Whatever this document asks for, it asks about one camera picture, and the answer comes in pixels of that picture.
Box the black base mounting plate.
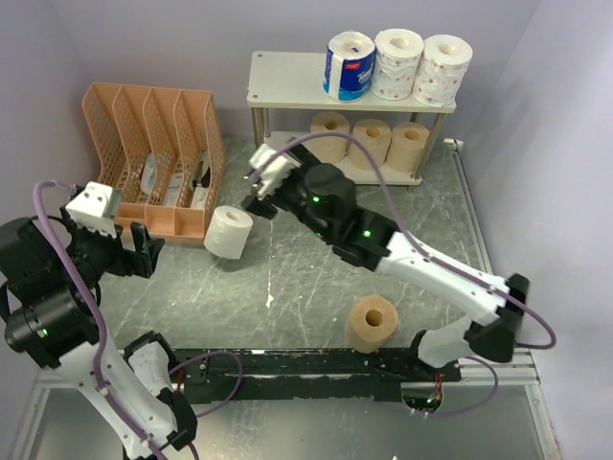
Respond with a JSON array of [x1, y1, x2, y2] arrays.
[[169, 348, 461, 404]]

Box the orange plastic file organizer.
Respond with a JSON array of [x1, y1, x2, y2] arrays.
[[81, 82, 225, 245]]

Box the white two-tier shelf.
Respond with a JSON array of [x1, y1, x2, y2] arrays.
[[246, 51, 457, 193]]

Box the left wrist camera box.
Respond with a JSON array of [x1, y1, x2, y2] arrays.
[[65, 181, 122, 238]]

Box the white packets in organizer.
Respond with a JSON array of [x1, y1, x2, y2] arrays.
[[138, 151, 212, 210]]

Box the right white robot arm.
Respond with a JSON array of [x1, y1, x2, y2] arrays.
[[241, 144, 530, 381]]

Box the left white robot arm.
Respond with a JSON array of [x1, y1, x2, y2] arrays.
[[1, 218, 197, 459]]

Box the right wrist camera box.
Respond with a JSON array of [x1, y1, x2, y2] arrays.
[[247, 144, 300, 200]]

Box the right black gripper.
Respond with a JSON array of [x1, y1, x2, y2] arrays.
[[239, 139, 331, 242]]

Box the white dotted roll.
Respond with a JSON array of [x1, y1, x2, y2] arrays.
[[371, 29, 424, 101], [413, 34, 473, 107]]

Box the brown roll sideways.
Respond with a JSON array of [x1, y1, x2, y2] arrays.
[[306, 111, 350, 164]]

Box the brown roll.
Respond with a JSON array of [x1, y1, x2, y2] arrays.
[[348, 119, 392, 171], [345, 295, 398, 354], [385, 122, 430, 175]]

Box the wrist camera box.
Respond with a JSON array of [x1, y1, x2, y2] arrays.
[[247, 144, 300, 200], [65, 181, 122, 238]]

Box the black tool in organizer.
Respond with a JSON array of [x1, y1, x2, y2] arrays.
[[190, 162, 211, 190]]

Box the aluminium rail front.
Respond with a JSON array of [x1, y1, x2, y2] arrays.
[[37, 347, 540, 387]]

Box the blue paper roll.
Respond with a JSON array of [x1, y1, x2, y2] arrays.
[[323, 31, 376, 103]]

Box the plain white paper roll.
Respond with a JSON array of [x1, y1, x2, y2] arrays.
[[204, 205, 253, 260]]

